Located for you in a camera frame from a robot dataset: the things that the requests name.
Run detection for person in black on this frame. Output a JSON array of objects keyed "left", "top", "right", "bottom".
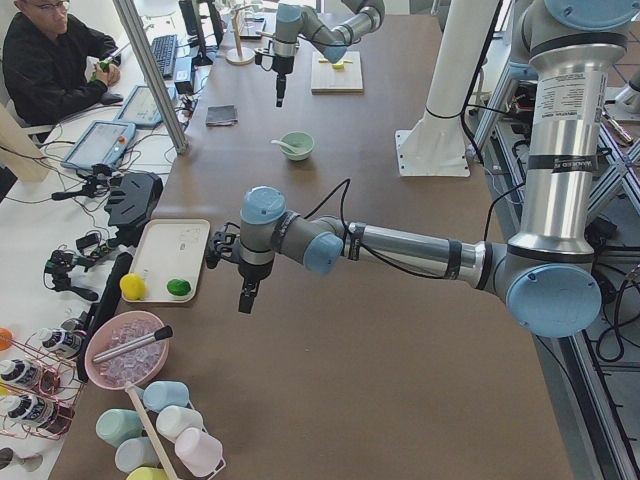
[{"left": 3, "top": 1, "right": 120, "bottom": 126}]

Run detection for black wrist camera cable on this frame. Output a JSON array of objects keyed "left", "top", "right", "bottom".
[{"left": 302, "top": 178, "right": 451, "bottom": 281}]

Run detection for wooden cup stand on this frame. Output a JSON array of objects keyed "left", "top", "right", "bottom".
[{"left": 226, "top": 6, "right": 255, "bottom": 66}]

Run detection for teach pendant far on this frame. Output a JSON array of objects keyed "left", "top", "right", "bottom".
[{"left": 114, "top": 85, "right": 162, "bottom": 129}]

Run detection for green lime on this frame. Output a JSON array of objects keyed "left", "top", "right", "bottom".
[{"left": 166, "top": 278, "right": 192, "bottom": 297}]

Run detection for pink bowl with ice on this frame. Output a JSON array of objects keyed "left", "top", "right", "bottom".
[{"left": 84, "top": 311, "right": 169, "bottom": 390}]

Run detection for teach pendant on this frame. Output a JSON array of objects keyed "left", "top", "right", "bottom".
[
  {"left": 61, "top": 120, "right": 137, "bottom": 171},
  {"left": 114, "top": 85, "right": 162, "bottom": 129}
]

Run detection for black monitor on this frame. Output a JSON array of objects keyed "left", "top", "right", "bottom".
[{"left": 178, "top": 0, "right": 224, "bottom": 66}]

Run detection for green cup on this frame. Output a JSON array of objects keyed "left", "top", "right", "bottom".
[{"left": 95, "top": 409, "right": 143, "bottom": 448}]

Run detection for yellow plastic knife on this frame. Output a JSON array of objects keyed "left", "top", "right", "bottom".
[{"left": 318, "top": 58, "right": 353, "bottom": 65}]

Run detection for aluminium frame post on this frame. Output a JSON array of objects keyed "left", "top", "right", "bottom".
[{"left": 113, "top": 0, "right": 188, "bottom": 155}]

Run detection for wooden cutting board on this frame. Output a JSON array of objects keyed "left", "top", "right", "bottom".
[{"left": 311, "top": 51, "right": 364, "bottom": 94}]

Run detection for teach pendant near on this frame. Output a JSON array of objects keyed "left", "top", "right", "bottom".
[{"left": 61, "top": 120, "right": 137, "bottom": 171}]

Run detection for cream tray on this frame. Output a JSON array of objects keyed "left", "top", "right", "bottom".
[{"left": 126, "top": 219, "right": 210, "bottom": 303}]

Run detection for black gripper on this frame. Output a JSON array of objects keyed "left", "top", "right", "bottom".
[
  {"left": 238, "top": 252, "right": 274, "bottom": 313},
  {"left": 272, "top": 55, "right": 295, "bottom": 108}
]

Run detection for light green bowl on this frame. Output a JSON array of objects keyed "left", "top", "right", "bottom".
[{"left": 280, "top": 131, "right": 315, "bottom": 161}]

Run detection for pink cup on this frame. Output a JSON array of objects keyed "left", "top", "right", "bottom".
[{"left": 174, "top": 427, "right": 223, "bottom": 477}]

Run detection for white ceramic spoon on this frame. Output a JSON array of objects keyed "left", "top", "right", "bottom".
[{"left": 270, "top": 139, "right": 305, "bottom": 154}]

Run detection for yellow lemon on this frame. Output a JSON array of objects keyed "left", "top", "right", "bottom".
[{"left": 119, "top": 273, "right": 146, "bottom": 301}]

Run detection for grey folded cloth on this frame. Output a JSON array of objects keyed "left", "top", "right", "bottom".
[{"left": 205, "top": 105, "right": 238, "bottom": 127}]

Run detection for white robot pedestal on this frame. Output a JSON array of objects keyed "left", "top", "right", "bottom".
[{"left": 396, "top": 0, "right": 501, "bottom": 177}]

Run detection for black keyboard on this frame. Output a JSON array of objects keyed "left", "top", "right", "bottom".
[{"left": 150, "top": 34, "right": 178, "bottom": 79}]

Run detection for blue cup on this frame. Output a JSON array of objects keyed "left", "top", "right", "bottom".
[{"left": 143, "top": 381, "right": 190, "bottom": 413}]

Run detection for metal tongs in bowl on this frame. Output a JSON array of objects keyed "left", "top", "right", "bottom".
[{"left": 92, "top": 325, "right": 173, "bottom": 364}]

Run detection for white cup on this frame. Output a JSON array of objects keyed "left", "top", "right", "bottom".
[{"left": 156, "top": 405, "right": 204, "bottom": 442}]

